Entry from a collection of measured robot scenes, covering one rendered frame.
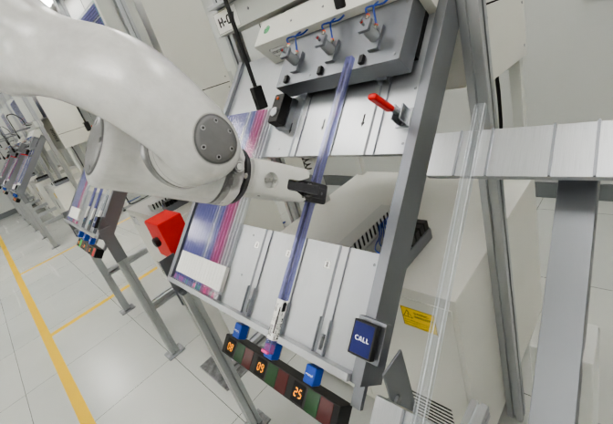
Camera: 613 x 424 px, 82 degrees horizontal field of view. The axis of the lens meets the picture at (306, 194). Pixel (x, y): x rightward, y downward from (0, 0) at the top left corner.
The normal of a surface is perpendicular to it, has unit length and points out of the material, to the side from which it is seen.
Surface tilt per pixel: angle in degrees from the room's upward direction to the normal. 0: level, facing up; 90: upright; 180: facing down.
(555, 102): 90
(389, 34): 45
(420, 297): 90
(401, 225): 90
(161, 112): 86
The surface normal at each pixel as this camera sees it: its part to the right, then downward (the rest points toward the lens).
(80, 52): 0.07, -0.48
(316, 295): -0.66, -0.31
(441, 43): 0.70, 0.06
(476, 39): -0.66, 0.46
